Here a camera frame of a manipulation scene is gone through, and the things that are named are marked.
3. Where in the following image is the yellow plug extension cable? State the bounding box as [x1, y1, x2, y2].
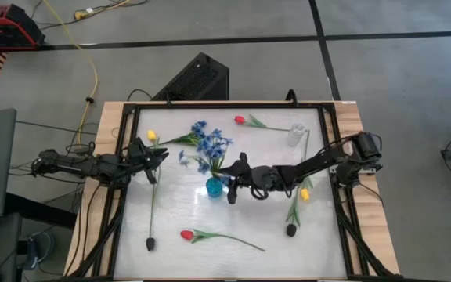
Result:
[72, 0, 152, 20]

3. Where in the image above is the yellow artificial tulip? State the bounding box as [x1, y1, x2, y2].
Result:
[145, 128, 163, 252]
[285, 128, 315, 238]

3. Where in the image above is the black power adapter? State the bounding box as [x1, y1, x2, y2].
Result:
[24, 233, 55, 272]

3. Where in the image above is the black aluminium table frame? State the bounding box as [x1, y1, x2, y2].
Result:
[63, 99, 402, 282]

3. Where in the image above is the blue artificial flower bunch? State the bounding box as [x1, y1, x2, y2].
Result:
[177, 127, 235, 179]

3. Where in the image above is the red and black toolbox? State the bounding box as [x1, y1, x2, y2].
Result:
[0, 2, 47, 52]

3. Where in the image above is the thin black floor cable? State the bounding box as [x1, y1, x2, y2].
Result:
[16, 120, 99, 136]

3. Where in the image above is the clear textured glass vase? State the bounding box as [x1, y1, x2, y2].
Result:
[287, 123, 307, 148]

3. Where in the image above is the red artificial tulip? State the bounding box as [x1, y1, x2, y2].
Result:
[179, 228, 267, 253]
[233, 114, 292, 132]

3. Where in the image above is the black computer tower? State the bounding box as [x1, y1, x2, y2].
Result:
[150, 52, 230, 102]

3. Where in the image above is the single blue flower stalk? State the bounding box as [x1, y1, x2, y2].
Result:
[157, 120, 208, 146]

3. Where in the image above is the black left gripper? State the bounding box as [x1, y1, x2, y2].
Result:
[123, 136, 170, 186]

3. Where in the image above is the long yellow cable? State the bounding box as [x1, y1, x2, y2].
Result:
[41, 0, 99, 148]

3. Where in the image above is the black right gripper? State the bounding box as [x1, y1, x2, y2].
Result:
[217, 151, 278, 206]

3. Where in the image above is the blue glass vase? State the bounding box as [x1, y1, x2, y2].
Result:
[204, 175, 225, 199]

